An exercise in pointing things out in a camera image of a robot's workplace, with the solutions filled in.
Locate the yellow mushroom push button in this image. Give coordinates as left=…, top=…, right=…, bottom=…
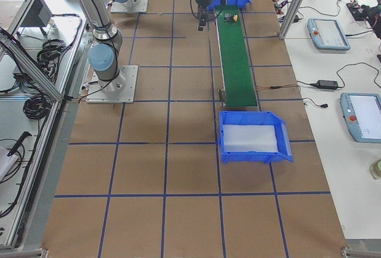
left=223, top=13, right=239, bottom=23

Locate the green conveyor belt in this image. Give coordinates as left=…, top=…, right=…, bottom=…
left=216, top=5, right=258, bottom=111

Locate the black power adapter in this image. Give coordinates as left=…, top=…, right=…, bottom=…
left=310, top=79, right=339, bottom=90

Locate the teach pendant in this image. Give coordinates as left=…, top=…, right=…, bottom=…
left=307, top=18, right=351, bottom=51
left=340, top=92, right=380, bottom=144

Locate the aluminium frame post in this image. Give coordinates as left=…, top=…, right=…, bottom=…
left=279, top=0, right=302, bottom=39

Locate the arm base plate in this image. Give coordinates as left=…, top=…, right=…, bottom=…
left=111, top=0, right=148, bottom=14
left=85, top=66, right=138, bottom=104

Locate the white foam pad right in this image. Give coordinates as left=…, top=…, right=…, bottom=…
left=223, top=125, right=278, bottom=153

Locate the far teach pendant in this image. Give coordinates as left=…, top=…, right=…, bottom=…
left=307, top=18, right=351, bottom=51

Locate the near teach pendant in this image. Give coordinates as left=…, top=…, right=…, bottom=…
left=340, top=92, right=380, bottom=144

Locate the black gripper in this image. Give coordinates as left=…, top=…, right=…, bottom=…
left=195, top=0, right=227, bottom=30

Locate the right blue plastic bin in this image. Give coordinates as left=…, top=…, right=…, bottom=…
left=219, top=111, right=293, bottom=164

